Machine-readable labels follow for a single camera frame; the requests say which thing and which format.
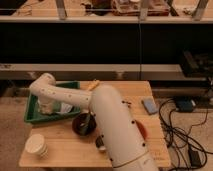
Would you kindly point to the orange bowl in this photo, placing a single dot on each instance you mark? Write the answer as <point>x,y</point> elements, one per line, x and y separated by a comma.
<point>142,129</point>

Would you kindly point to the dark purple bowl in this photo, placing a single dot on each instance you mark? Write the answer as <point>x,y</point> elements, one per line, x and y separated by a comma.
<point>77,122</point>

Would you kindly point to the green plastic tray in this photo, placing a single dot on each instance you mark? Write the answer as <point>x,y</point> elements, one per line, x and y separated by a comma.
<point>33,116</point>

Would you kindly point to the green vegetable toy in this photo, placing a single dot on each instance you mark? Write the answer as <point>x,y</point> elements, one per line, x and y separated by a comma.
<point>85,124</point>

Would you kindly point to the dark box on shelf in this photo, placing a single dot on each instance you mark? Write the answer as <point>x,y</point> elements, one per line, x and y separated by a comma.
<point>196,65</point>

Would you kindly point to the small metal cup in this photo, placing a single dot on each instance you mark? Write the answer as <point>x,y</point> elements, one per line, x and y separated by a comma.
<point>100,145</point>

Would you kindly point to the clear plastic bag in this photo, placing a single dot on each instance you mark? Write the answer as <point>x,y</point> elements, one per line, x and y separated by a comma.
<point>64,108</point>

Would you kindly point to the black power adapter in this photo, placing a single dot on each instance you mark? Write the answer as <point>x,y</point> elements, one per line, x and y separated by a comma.
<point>185,104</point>

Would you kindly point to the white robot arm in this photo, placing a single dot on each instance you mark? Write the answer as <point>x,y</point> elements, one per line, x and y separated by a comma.
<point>125,145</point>

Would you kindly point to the blue sponge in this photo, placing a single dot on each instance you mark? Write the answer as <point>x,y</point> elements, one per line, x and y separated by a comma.
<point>150,106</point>

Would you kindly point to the metal shelf rack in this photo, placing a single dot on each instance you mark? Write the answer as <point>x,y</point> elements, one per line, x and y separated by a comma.
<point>91,39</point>

